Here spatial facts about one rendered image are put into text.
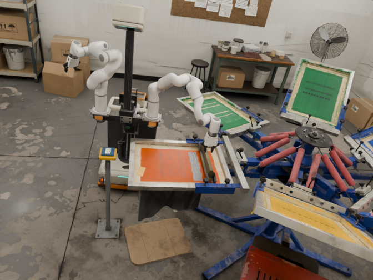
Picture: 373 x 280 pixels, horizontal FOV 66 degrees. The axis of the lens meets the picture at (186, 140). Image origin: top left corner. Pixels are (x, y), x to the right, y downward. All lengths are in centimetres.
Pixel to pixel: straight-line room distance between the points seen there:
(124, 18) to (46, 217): 207
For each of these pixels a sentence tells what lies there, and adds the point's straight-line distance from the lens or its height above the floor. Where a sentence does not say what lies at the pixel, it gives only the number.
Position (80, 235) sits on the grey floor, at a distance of 307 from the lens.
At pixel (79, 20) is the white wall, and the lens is 585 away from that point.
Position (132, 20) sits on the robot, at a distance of 212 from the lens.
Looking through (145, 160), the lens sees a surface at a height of 95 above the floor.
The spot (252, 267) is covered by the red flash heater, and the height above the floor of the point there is 110.
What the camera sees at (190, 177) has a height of 95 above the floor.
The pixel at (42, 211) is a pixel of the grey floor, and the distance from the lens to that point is 333.
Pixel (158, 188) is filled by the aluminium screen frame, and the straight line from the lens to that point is 209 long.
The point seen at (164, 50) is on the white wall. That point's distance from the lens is 588.
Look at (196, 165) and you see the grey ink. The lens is 235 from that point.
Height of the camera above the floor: 243
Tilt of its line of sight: 34 degrees down
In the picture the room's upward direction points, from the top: 10 degrees clockwise
